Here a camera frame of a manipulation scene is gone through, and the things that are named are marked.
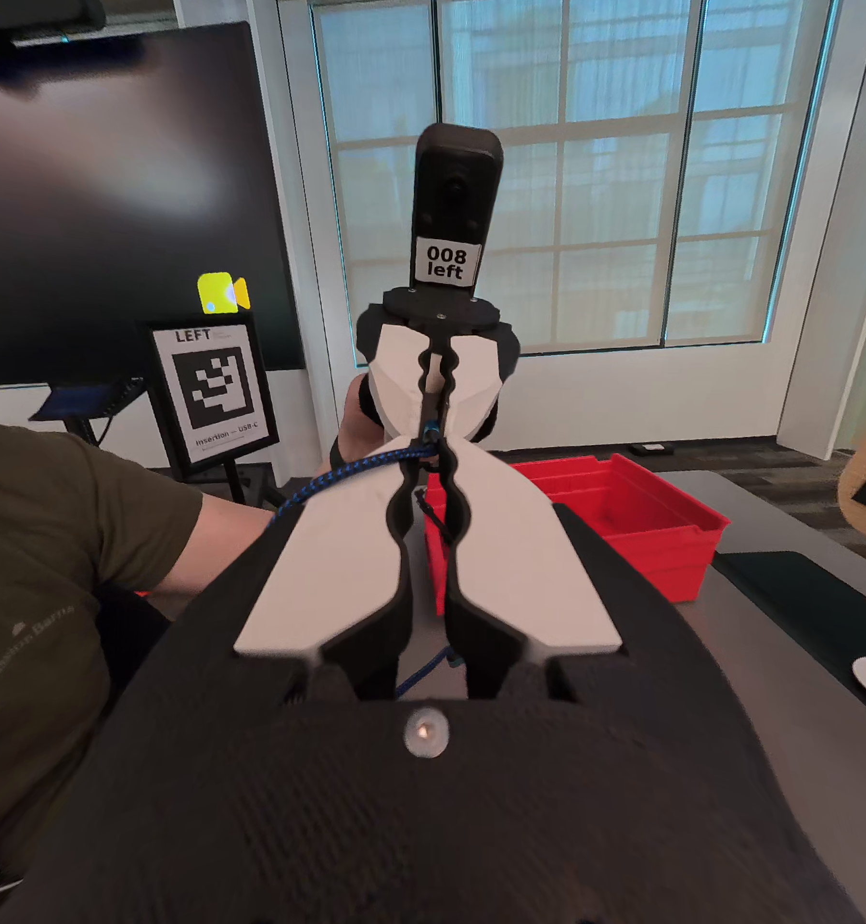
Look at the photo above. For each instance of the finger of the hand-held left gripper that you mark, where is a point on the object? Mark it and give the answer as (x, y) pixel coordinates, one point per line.
(397, 382)
(480, 375)

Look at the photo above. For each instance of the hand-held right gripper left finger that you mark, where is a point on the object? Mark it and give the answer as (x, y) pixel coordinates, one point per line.
(325, 563)

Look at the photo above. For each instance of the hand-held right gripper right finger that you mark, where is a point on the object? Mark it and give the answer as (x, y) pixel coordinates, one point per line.
(534, 563)

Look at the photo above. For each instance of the red plastic bin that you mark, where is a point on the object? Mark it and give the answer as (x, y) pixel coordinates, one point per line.
(635, 527)

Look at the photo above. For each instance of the person's left hand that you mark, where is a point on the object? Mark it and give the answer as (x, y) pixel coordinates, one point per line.
(361, 433)

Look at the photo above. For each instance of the large grid window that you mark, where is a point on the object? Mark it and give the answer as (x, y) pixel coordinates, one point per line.
(548, 180)

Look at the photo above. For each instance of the black floor socket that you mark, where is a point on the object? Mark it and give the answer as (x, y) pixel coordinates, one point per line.
(653, 449)

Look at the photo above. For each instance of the framed tag sign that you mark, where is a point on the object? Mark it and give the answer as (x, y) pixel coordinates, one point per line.
(216, 390)

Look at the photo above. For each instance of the person's torso in olive shirt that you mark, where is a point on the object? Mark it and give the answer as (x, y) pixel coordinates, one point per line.
(43, 577)

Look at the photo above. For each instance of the wooden instruction board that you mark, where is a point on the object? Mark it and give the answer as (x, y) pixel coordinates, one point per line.
(855, 505)

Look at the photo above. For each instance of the large black screen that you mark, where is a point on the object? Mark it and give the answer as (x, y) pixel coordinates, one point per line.
(115, 216)

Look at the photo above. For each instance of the black video bar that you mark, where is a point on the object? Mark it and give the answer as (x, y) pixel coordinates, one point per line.
(36, 18)

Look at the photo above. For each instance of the yellow camera sticker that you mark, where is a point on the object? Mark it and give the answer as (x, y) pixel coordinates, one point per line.
(216, 292)

